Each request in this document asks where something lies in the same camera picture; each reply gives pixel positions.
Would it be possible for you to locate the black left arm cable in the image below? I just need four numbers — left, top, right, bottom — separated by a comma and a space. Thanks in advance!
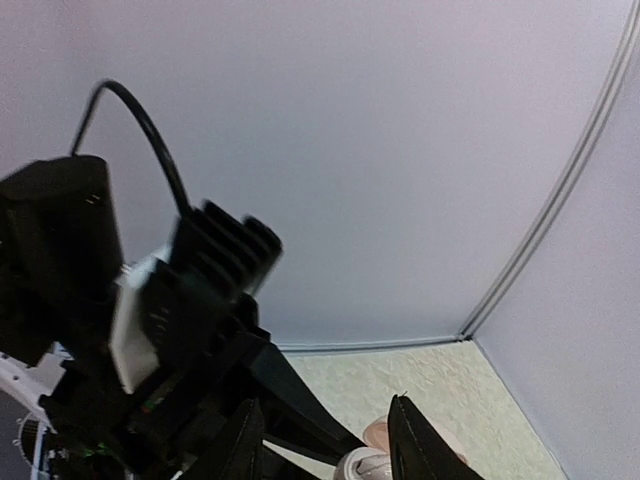
69, 79, 194, 216

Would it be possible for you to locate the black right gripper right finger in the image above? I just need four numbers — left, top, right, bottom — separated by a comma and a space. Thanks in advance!
387, 395, 483, 480

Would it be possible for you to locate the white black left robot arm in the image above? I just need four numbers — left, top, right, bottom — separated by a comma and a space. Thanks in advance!
1, 156, 361, 479

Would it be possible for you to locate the aluminium corner frame post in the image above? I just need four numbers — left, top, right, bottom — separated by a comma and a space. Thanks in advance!
456, 0, 639, 341

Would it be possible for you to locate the round white pink case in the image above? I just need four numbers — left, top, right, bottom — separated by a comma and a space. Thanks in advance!
334, 417, 469, 480

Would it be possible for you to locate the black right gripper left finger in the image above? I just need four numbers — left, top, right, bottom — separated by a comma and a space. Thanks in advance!
184, 399, 264, 480

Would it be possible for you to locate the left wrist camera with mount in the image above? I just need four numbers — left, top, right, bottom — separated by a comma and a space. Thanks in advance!
108, 201, 283, 394

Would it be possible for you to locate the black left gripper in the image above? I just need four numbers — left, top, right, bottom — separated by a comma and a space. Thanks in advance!
39, 296, 364, 479

